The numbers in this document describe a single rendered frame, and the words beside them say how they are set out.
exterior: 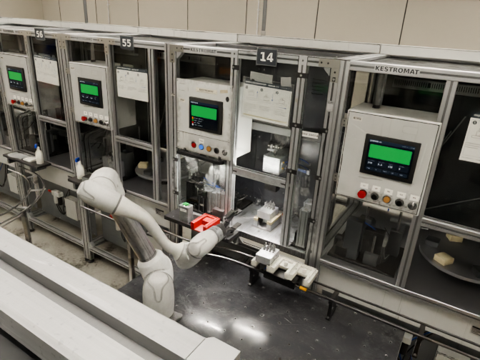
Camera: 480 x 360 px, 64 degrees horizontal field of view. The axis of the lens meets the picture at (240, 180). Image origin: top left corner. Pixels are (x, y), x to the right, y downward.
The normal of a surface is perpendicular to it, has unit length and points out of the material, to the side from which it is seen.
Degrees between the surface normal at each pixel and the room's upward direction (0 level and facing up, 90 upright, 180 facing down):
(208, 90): 90
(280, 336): 0
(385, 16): 90
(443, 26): 90
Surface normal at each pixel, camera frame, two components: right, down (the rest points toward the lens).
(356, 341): 0.05, -0.92
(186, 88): -0.53, 0.29
